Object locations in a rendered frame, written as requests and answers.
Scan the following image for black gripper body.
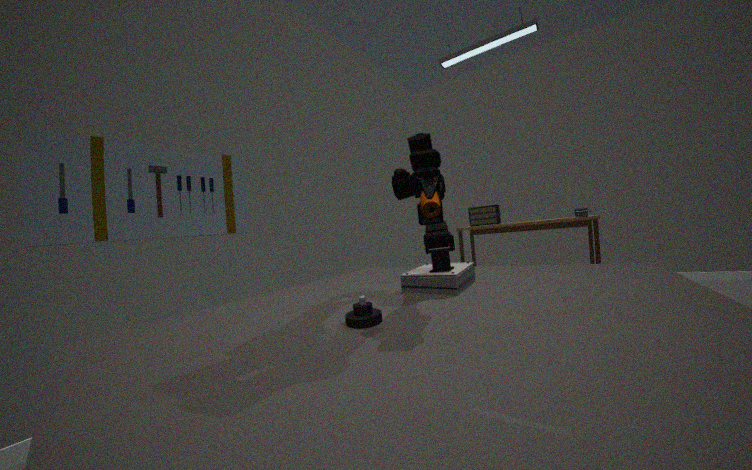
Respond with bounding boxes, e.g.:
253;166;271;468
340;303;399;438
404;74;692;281
410;149;443;225

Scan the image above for orange cylinder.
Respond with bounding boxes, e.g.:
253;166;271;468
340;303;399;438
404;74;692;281
421;190;441;218

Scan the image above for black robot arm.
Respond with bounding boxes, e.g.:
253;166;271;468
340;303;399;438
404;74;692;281
392;133;455;273

